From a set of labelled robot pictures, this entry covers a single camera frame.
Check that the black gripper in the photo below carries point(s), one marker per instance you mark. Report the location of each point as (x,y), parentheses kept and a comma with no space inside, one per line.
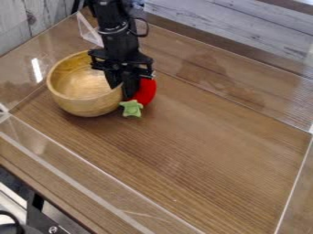
(120,60)

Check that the red plush tomato green stem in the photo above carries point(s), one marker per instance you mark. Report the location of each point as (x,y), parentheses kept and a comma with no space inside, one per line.
(135,104)

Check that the wooden bowl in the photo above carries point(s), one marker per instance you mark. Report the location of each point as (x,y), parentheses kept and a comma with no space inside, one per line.
(78,87)

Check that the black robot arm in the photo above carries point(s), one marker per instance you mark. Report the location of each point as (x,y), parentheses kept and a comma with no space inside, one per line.
(112,15)

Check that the clear acrylic corner bracket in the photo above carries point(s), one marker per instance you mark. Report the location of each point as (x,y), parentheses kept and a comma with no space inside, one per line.
(88,32)

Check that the clear acrylic tray wall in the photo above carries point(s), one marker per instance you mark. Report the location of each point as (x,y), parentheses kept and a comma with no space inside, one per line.
(89,195)

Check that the black table leg bracket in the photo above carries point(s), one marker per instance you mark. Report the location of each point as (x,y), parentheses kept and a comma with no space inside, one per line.
(46,221)

